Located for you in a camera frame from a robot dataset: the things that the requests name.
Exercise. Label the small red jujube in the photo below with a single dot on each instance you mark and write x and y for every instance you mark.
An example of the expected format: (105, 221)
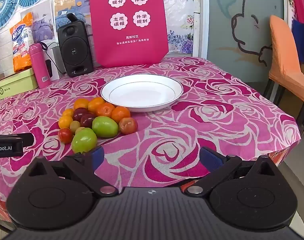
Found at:
(128, 125)

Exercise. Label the orange covered chair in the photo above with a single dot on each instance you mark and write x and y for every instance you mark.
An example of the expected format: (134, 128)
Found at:
(284, 60)

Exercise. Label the black speaker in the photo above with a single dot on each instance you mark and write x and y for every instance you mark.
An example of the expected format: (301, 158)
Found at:
(75, 47)

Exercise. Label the large orange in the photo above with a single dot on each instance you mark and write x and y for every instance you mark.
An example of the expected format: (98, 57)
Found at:
(81, 103)
(95, 103)

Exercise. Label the green jujube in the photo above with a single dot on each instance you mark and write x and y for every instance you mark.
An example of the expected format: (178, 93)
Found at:
(84, 140)
(105, 126)

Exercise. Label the bedding wall poster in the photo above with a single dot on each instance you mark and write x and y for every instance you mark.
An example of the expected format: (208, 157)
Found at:
(42, 22)

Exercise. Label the pink tote bag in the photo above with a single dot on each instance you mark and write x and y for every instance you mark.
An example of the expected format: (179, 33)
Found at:
(129, 47)

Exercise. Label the brown longan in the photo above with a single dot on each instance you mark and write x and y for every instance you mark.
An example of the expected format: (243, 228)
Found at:
(74, 126)
(79, 130)

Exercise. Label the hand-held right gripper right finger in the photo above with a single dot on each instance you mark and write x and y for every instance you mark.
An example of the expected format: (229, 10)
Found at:
(209, 158)

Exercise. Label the cartoon painted glass door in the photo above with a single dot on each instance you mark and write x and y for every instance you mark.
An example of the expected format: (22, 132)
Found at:
(241, 17)

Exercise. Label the orange paper cup packet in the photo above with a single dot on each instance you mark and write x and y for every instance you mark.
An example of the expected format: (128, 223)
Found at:
(20, 42)

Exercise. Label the hanging blue bag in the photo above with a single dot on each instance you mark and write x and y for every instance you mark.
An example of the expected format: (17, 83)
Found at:
(298, 40)

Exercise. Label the deep orange mandarin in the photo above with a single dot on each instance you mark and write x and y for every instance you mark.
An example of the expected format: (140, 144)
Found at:
(105, 110)
(120, 114)

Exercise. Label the pink thermos bottle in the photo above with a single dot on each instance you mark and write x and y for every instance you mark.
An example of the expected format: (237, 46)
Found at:
(40, 65)

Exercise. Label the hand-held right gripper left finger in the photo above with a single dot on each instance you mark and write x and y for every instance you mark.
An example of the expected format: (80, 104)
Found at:
(98, 157)

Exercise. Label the small yellow-orange citrus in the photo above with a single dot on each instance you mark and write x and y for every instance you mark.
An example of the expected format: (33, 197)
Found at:
(65, 121)
(68, 112)

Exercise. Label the dark red plum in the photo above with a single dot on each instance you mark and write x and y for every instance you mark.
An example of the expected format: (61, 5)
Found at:
(87, 120)
(79, 113)

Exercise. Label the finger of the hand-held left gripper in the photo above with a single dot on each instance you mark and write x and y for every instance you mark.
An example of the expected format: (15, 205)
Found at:
(17, 138)

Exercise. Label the pink rose printed tablecloth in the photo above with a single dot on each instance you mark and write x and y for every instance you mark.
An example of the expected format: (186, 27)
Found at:
(216, 105)

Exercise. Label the light green box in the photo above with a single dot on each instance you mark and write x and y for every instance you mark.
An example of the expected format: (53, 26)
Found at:
(14, 83)

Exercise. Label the white box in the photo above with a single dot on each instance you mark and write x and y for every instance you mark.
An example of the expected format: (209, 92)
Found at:
(55, 62)

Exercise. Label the small red-green jujube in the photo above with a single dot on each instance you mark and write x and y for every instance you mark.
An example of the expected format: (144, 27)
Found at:
(65, 135)

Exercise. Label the white plate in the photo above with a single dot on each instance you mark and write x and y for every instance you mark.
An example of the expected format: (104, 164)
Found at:
(142, 92)

